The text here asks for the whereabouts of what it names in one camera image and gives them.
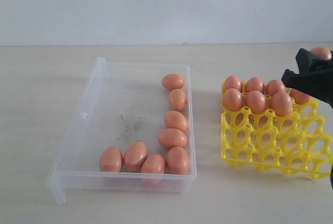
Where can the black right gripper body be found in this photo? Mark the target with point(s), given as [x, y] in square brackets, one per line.
[314, 77]

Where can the brown egg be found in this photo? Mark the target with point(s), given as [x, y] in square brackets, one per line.
[176, 120]
[171, 137]
[322, 53]
[135, 156]
[299, 97]
[256, 101]
[177, 99]
[232, 99]
[111, 160]
[154, 164]
[281, 103]
[173, 81]
[178, 161]

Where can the brown egg placed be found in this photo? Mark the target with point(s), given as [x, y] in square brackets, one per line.
[232, 82]
[274, 86]
[255, 84]

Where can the clear plastic tray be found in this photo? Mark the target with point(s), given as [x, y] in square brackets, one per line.
[121, 103]

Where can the yellow plastic egg tray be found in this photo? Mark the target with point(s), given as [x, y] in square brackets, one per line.
[293, 143]

